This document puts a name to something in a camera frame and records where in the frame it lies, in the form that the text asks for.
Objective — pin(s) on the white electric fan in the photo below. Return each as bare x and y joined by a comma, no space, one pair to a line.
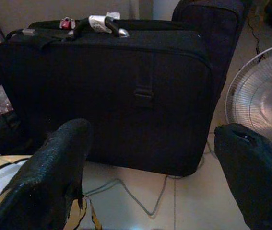
258,95

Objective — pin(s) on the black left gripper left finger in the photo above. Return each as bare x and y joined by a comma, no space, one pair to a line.
49,167

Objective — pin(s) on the red padlock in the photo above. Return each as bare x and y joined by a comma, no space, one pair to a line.
66,24

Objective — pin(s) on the white luggage tag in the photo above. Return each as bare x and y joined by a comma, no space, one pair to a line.
97,22

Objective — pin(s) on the tall black fabric suitcase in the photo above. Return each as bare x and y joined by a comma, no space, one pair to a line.
219,28

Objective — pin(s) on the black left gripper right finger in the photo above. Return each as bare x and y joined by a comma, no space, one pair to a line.
258,179

